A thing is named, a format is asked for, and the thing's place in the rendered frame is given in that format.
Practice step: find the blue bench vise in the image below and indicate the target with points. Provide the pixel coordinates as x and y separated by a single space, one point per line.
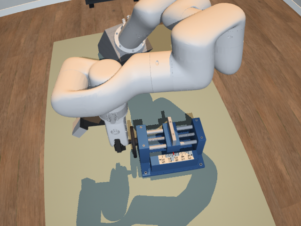
170 149

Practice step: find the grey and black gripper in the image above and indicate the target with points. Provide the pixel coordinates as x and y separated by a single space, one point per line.
117 134

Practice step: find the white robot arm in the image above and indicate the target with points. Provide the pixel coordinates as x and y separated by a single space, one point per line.
203 37

